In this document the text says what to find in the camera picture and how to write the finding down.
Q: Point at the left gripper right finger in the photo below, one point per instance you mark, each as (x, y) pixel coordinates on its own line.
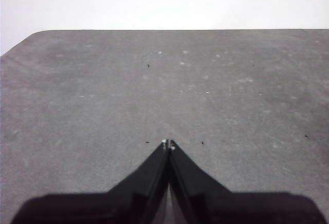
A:
(213, 206)

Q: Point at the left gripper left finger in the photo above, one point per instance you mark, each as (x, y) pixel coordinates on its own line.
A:
(128, 203)

